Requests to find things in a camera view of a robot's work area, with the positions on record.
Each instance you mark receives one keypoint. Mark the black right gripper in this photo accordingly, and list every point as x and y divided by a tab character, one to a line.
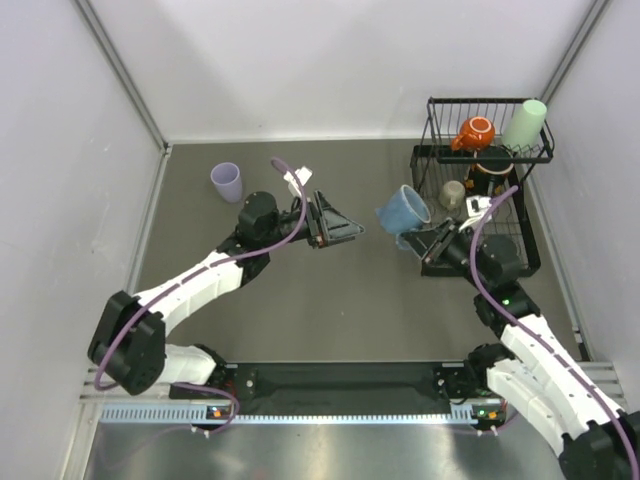
422	240

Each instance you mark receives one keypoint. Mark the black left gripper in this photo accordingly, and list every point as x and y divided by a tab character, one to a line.
326	226

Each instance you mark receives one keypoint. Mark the blue ceramic mug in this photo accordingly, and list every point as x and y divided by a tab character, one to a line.
405	212

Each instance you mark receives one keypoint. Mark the lavender plastic cup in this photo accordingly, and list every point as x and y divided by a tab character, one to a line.
226	179

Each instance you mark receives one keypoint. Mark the light green plastic cup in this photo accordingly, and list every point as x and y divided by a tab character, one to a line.
522	131

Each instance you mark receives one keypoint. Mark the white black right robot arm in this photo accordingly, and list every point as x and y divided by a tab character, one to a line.
592	436

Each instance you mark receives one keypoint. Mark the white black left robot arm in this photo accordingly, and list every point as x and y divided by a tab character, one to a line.
129	344

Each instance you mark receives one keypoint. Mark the beige ceramic mug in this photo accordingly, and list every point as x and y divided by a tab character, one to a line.
452	195

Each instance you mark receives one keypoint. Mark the black orange mug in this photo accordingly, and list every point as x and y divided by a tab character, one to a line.
487	176

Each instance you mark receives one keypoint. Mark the orange ceramic mug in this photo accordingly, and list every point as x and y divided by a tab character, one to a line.
475	134

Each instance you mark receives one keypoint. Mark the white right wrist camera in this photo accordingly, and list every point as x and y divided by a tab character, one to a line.
477	206

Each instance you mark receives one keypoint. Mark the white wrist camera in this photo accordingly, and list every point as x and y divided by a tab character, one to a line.
477	206
299	178

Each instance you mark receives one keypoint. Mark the black wire dish rack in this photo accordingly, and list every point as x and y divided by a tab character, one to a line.
434	163

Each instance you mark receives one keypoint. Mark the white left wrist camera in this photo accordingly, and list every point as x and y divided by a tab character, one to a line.
299	178

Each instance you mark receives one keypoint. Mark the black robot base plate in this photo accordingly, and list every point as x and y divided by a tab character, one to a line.
349	388

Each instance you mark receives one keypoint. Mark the slotted aluminium cable duct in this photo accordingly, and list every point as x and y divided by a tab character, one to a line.
211	414

